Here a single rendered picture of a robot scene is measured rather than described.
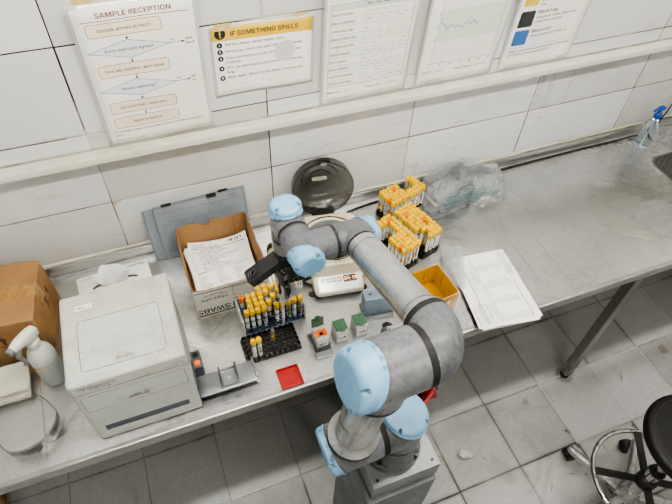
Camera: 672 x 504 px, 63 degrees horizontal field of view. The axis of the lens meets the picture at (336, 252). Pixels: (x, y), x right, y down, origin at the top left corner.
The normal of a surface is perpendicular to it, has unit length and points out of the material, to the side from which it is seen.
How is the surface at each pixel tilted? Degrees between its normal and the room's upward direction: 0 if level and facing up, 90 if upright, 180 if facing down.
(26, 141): 90
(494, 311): 1
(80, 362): 0
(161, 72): 93
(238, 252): 2
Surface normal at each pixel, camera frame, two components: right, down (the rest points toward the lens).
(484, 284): 0.05, -0.65
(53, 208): 0.36, 0.72
